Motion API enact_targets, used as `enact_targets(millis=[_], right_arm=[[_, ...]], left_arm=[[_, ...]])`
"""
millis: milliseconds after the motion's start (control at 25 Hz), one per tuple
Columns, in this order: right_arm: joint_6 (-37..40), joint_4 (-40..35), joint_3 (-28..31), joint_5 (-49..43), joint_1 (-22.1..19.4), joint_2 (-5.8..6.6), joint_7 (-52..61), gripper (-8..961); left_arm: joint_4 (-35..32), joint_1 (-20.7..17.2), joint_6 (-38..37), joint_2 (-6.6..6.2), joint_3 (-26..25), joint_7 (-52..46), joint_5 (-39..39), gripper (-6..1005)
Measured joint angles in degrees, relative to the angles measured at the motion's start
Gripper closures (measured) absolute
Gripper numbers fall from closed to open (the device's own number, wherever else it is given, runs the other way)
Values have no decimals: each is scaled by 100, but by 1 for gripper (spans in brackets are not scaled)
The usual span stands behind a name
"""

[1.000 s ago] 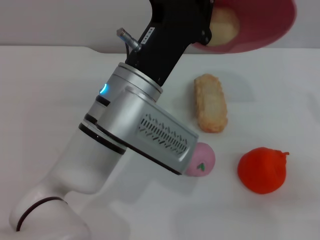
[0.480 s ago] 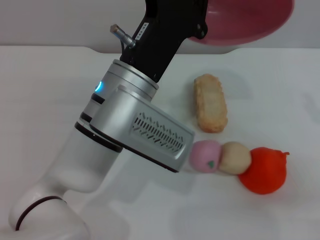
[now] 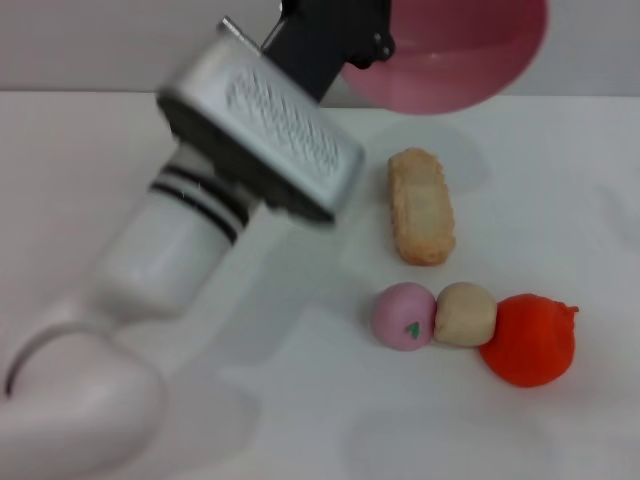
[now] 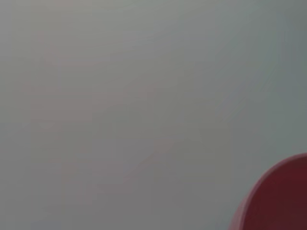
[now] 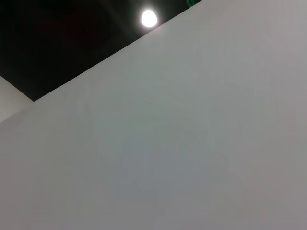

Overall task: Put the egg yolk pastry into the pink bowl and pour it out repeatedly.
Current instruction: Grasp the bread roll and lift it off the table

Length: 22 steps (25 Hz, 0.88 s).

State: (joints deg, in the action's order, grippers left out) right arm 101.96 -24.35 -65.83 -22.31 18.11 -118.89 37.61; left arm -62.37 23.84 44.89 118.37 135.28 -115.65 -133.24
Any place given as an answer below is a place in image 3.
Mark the pink plastic bowl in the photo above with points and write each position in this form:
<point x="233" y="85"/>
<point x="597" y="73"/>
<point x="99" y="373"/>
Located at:
<point x="450" y="60"/>

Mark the pink peach bun toy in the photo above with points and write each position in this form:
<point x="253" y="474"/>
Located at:
<point x="400" y="315"/>

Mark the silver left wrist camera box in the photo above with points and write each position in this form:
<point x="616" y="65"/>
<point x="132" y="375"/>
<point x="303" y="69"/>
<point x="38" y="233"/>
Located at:
<point x="270" y="130"/>

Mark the orange red persimmon toy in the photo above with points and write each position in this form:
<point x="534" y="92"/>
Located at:
<point x="530" y="345"/>

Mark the long golden bread loaf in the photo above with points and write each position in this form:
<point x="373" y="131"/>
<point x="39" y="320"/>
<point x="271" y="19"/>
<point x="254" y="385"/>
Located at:
<point x="422" y="210"/>

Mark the round beige egg yolk pastry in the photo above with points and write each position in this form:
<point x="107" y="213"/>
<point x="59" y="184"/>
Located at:
<point x="465" y="315"/>

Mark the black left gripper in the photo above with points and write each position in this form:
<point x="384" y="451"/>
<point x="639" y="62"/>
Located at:
<point x="325" y="40"/>

